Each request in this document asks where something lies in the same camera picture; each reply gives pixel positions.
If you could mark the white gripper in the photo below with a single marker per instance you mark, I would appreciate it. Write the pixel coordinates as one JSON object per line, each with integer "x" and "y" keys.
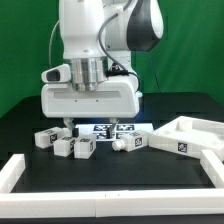
{"x": 114, "y": 98}

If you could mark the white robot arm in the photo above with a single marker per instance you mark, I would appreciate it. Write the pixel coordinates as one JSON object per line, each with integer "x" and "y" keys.
{"x": 96, "y": 79}

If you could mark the white front fence bar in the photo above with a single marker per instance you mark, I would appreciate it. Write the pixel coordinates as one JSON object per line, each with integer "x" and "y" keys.
{"x": 109, "y": 204}

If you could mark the white square tabletop part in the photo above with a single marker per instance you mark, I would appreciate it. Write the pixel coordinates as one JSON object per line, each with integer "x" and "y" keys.
{"x": 189, "y": 136}

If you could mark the white left fence bar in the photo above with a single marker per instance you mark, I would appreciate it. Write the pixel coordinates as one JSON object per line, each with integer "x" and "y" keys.
{"x": 11, "y": 172}

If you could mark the paper sheet with tags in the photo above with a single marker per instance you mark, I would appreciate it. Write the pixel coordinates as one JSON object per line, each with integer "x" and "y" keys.
{"x": 100, "y": 129}

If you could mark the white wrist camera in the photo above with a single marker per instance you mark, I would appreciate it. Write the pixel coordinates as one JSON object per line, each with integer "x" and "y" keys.
{"x": 60, "y": 73}

